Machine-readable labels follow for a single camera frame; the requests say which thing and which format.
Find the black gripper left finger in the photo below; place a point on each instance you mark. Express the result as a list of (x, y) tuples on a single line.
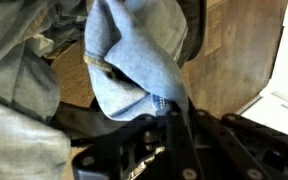
[(130, 156)]

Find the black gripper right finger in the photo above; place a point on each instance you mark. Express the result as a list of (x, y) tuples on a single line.
[(244, 150)]

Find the grey blue denim trousers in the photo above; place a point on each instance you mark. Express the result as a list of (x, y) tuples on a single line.
[(17, 100)]

